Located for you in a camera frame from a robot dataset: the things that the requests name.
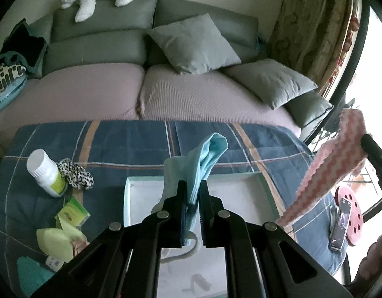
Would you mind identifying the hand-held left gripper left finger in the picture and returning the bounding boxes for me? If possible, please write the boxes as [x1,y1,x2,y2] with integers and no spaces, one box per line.
[29,180,188,298]

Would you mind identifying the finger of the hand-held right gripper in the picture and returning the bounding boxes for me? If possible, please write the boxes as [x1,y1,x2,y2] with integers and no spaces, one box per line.
[360,133,382,201]

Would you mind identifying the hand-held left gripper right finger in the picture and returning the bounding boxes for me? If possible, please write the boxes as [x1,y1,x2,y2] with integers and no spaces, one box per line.
[199,180,354,298]

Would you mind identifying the white tray with teal rim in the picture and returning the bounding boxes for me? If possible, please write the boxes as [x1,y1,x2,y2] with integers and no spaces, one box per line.
[123,174,280,298]

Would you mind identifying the pink white zigzag towel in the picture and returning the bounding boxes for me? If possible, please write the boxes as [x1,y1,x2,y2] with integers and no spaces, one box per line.
[276,109,368,227]

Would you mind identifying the light blue cloth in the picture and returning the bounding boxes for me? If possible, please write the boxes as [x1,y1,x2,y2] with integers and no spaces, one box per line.
[152,132,229,263]

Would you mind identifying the green tissue packet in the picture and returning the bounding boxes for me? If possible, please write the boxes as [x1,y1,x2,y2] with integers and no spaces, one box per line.
[56,197,90,227]

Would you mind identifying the round pink perforated stool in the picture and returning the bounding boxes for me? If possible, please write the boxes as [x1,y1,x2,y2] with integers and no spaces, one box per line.
[334,185,364,246]

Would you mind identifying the grey pillow with dark piping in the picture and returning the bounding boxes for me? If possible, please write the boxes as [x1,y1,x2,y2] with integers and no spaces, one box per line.
[284,91,334,128]

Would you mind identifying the smartphone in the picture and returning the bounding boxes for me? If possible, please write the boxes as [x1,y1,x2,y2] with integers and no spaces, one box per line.
[329,197,352,251]

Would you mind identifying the blue plaid blanket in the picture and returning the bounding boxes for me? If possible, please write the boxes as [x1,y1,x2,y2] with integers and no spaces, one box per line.
[0,119,350,298]

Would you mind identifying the pink satin scrunchie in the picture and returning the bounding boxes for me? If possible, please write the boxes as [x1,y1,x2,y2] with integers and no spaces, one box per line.
[70,239,90,257]

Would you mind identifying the leopard print scrunchie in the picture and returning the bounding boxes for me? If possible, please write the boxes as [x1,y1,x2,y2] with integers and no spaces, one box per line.
[57,158,94,190]

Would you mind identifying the grey square pillow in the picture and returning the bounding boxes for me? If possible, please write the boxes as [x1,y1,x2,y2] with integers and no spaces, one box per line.
[146,14,242,75]
[222,62,319,110]

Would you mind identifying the yellow cloth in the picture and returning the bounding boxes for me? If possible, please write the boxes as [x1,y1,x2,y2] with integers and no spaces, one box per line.
[36,220,86,263]

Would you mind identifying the white bottle with green label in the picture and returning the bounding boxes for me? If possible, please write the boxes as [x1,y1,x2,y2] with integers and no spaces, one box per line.
[26,149,69,198]

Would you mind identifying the floral curtain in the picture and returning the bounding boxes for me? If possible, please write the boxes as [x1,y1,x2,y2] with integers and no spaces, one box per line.
[267,0,364,100]

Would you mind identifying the grey sofa with pink cover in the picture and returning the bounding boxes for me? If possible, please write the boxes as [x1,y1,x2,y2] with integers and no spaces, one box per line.
[0,0,303,162]

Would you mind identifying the teal cloth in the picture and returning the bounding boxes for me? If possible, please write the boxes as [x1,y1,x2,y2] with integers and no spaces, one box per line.
[17,256,56,297]

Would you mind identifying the black white patterned cushion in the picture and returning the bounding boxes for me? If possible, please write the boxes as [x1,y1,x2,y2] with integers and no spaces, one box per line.
[0,51,28,115]

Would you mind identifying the black teal cushion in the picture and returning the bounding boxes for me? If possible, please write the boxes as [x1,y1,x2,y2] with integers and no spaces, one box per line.
[1,19,48,78]

